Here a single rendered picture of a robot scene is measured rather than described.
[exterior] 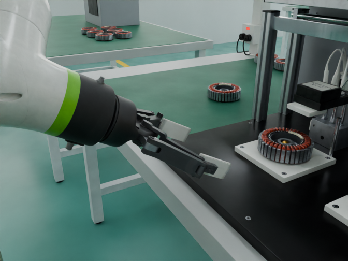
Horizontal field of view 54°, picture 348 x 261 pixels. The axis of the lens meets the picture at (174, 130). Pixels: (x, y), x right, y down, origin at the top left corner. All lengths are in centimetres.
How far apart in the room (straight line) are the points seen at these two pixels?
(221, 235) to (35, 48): 39
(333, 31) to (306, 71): 27
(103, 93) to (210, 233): 29
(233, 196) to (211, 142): 21
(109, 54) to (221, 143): 122
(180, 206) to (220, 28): 564
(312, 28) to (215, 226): 46
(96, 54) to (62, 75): 145
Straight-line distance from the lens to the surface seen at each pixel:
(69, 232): 178
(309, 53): 101
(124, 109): 48
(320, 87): 77
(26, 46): 45
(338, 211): 63
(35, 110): 43
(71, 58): 186
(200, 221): 60
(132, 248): 164
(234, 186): 66
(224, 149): 78
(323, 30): 79
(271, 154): 73
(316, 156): 78
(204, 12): 597
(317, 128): 86
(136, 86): 128
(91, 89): 46
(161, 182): 70
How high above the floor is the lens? 114
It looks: 25 degrees down
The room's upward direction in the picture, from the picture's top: straight up
